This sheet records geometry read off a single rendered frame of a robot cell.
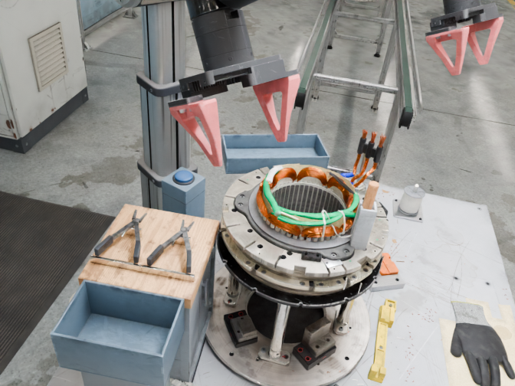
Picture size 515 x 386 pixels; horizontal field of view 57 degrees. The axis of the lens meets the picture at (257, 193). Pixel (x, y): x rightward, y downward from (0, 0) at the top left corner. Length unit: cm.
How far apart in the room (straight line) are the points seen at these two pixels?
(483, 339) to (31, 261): 189
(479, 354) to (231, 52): 91
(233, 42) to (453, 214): 119
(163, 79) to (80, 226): 151
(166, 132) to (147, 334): 55
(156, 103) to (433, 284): 83
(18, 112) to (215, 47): 259
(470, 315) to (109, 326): 84
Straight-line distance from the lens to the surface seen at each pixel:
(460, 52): 87
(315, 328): 101
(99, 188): 280
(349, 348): 109
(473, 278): 140
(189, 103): 49
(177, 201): 107
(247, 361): 103
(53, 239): 250
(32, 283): 232
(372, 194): 79
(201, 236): 88
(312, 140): 123
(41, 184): 290
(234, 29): 52
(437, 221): 153
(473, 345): 121
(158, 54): 113
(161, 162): 125
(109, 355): 76
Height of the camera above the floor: 166
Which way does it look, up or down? 37 degrees down
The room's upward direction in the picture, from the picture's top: 7 degrees clockwise
